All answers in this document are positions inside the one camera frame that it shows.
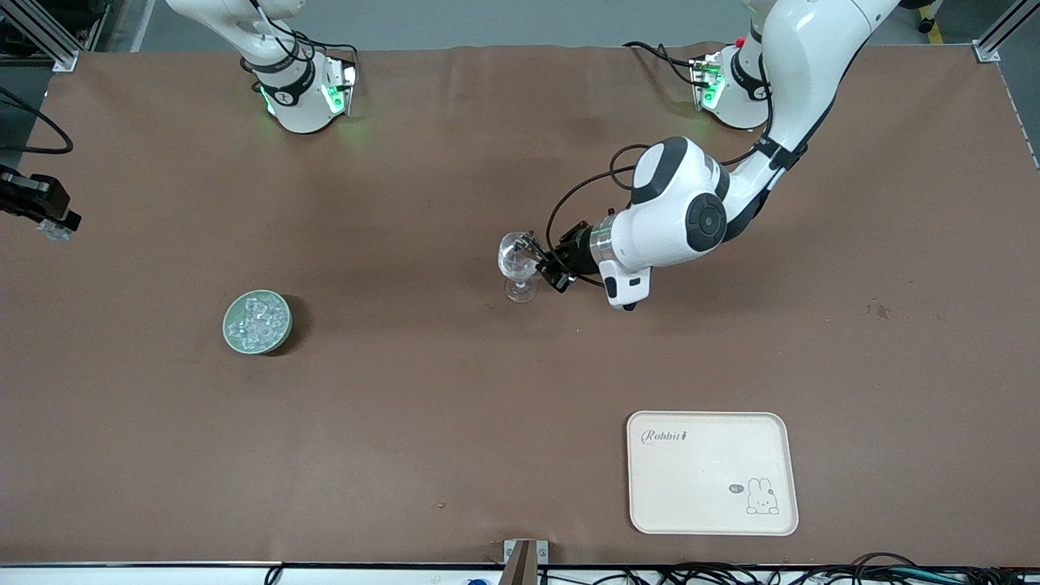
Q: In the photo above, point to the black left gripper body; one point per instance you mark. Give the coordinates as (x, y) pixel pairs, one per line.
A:
(574, 254)

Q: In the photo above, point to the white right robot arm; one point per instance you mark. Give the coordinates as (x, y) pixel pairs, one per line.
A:
(301, 106)

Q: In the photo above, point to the brown table mat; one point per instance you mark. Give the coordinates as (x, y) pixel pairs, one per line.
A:
(406, 422)

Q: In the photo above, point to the aluminium frame post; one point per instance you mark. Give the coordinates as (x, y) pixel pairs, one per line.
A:
(1007, 28)
(45, 36)

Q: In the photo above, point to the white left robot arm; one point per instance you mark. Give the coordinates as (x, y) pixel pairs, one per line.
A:
(674, 211)

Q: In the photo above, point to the cream rabbit print tray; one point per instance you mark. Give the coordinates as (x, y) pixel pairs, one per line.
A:
(699, 479)

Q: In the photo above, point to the grey bracket with wooden post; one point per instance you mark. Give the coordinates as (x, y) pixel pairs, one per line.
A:
(524, 569)

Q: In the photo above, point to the pile of clear ice cubes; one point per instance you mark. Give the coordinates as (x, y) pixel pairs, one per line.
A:
(256, 321)

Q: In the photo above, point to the mint green round bowl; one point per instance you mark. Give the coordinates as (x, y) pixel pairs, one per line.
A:
(244, 348)

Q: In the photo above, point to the single clear ice cube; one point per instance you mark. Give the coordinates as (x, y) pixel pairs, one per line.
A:
(57, 231)

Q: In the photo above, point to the clear stemmed wine glass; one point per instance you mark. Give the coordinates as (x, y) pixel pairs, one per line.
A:
(512, 264)

